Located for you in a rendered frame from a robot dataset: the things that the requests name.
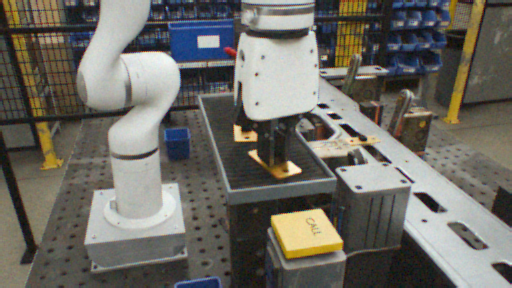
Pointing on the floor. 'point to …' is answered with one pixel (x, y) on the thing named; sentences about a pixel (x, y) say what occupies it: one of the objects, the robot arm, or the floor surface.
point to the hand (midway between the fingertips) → (273, 146)
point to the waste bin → (451, 55)
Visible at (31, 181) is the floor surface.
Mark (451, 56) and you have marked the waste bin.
